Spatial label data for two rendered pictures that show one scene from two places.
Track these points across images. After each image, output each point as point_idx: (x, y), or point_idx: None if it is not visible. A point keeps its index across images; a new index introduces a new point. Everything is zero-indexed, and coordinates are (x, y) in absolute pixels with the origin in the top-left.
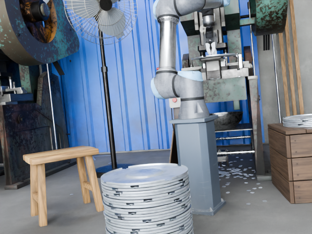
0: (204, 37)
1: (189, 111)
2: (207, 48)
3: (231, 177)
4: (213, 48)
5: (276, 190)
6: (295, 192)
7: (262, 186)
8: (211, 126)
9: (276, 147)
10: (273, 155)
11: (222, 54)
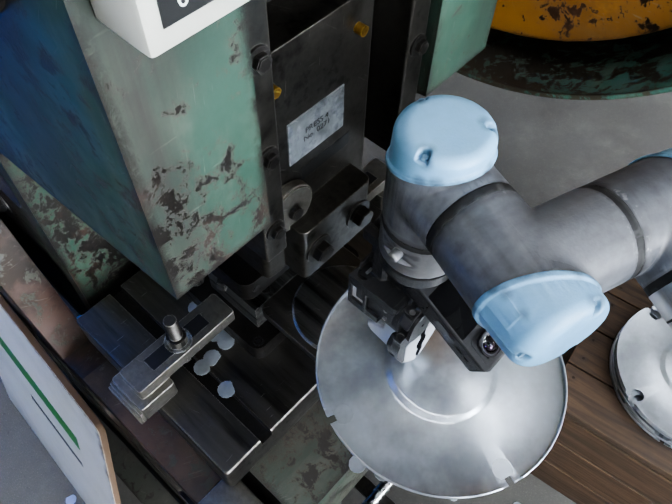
0: (309, 257)
1: None
2: (409, 353)
3: (375, 478)
4: (430, 332)
5: (560, 496)
6: None
7: (513, 497)
8: None
9: (615, 474)
10: (565, 457)
11: (564, 412)
